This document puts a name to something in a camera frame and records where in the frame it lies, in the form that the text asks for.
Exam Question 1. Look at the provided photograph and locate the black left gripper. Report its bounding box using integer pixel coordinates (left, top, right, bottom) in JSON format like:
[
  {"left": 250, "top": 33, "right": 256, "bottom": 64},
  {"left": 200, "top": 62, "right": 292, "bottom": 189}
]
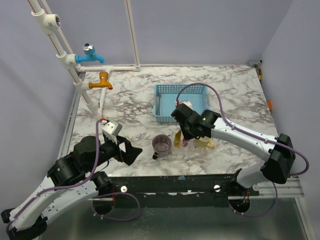
[{"left": 85, "top": 133, "right": 143, "bottom": 173}]

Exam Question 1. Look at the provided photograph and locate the clear textured glass tray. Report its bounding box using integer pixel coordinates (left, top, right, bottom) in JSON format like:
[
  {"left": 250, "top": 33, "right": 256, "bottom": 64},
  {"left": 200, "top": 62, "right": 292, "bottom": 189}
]
[{"left": 170, "top": 140, "right": 200, "bottom": 159}]

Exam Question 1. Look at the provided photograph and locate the yellow mug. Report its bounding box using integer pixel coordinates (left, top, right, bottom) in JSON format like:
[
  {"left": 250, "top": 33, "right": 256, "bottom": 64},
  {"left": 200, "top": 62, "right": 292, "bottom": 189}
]
[{"left": 194, "top": 137, "right": 216, "bottom": 149}]

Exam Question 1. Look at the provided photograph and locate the purple mug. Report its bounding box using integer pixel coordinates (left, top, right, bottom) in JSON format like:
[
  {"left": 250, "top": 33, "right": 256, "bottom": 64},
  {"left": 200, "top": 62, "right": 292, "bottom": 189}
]
[{"left": 151, "top": 134, "right": 172, "bottom": 160}]

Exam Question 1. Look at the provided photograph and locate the light blue perforated basket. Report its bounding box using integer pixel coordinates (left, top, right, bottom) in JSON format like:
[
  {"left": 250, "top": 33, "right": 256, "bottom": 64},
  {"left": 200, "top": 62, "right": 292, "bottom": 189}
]
[{"left": 153, "top": 84, "right": 211, "bottom": 123}]

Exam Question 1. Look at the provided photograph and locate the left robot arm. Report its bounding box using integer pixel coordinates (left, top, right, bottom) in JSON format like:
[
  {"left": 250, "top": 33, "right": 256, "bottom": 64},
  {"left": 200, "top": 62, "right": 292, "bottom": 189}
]
[{"left": 1, "top": 135, "right": 143, "bottom": 240}]

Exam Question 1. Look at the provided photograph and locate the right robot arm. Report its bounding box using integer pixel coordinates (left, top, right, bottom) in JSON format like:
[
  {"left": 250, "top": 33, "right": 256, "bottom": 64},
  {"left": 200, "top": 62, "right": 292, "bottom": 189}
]
[{"left": 171, "top": 103, "right": 296, "bottom": 196}]

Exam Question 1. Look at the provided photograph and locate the orange tap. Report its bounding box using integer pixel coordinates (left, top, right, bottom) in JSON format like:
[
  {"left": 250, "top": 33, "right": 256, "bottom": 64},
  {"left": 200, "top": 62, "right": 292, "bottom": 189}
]
[{"left": 88, "top": 71, "right": 113, "bottom": 90}]

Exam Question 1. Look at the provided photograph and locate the orange clip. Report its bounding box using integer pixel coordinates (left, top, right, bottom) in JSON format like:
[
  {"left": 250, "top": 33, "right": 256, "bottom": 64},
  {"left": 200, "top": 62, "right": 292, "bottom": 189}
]
[{"left": 267, "top": 100, "right": 272, "bottom": 111}]

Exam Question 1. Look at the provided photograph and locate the yellow clamp tool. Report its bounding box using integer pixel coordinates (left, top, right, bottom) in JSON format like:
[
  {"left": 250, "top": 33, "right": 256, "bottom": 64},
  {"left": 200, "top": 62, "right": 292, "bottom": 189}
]
[{"left": 249, "top": 59, "right": 263, "bottom": 82}]

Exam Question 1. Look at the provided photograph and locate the blue tap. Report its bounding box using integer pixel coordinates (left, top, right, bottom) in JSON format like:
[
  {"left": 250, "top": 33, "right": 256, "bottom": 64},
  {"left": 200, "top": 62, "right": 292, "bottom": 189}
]
[{"left": 75, "top": 42, "right": 105, "bottom": 64}]

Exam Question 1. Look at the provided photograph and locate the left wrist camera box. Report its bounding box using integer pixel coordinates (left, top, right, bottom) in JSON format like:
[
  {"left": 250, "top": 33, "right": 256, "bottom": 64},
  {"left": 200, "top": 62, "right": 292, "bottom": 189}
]
[{"left": 101, "top": 120, "right": 123, "bottom": 137}]

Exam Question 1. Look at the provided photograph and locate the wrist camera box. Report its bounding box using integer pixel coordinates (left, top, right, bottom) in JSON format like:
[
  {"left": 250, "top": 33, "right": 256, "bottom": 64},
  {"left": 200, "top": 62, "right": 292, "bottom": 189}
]
[
  {"left": 180, "top": 100, "right": 193, "bottom": 110},
  {"left": 101, "top": 120, "right": 123, "bottom": 137}
]

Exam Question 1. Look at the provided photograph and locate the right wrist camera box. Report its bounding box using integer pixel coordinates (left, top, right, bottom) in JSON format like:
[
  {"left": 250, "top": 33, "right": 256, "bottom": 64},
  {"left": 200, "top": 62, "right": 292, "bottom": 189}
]
[{"left": 180, "top": 100, "right": 193, "bottom": 110}]

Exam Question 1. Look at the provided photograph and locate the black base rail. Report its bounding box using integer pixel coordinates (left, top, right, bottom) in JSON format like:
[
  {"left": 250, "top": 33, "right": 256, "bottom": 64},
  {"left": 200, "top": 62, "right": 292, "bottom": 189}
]
[{"left": 91, "top": 174, "right": 259, "bottom": 209}]

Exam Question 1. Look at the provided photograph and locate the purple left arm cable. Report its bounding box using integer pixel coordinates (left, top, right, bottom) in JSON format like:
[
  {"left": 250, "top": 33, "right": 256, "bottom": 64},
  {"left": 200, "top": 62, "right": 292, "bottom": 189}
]
[{"left": 5, "top": 118, "right": 141, "bottom": 233}]

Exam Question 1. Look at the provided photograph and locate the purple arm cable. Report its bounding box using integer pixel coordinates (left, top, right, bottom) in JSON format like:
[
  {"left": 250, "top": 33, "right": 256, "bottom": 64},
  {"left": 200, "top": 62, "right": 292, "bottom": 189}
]
[
  {"left": 5, "top": 118, "right": 141, "bottom": 233},
  {"left": 174, "top": 83, "right": 310, "bottom": 218}
]

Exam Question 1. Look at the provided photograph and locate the white pvc pipe frame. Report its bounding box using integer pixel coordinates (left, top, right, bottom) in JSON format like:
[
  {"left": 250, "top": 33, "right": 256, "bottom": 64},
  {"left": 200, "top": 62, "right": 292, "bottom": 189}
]
[{"left": 26, "top": 0, "right": 142, "bottom": 118}]

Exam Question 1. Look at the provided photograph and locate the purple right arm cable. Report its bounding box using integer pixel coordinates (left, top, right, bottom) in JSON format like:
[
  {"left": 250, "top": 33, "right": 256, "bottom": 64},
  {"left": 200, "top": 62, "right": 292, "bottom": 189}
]
[{"left": 174, "top": 83, "right": 310, "bottom": 218}]

